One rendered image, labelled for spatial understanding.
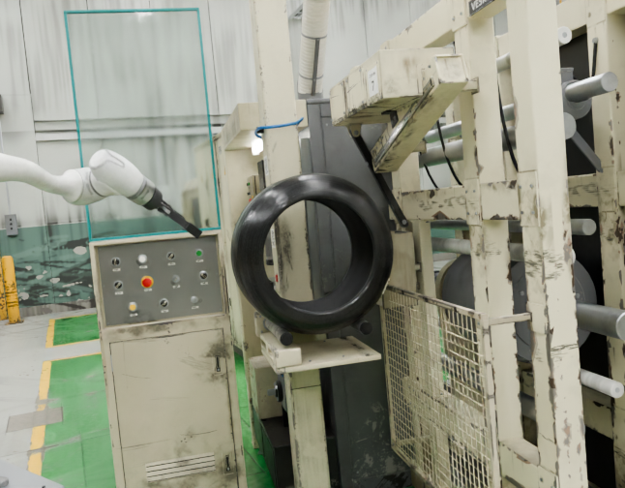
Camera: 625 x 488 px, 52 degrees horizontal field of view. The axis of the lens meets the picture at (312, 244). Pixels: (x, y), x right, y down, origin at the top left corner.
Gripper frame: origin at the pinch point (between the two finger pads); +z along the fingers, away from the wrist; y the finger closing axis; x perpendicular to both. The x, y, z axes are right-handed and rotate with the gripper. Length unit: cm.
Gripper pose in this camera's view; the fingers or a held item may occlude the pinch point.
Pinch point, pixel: (189, 226)
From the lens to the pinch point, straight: 226.1
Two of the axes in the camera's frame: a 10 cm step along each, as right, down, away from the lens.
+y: 5.8, 3.8, -7.2
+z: 5.4, 4.8, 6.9
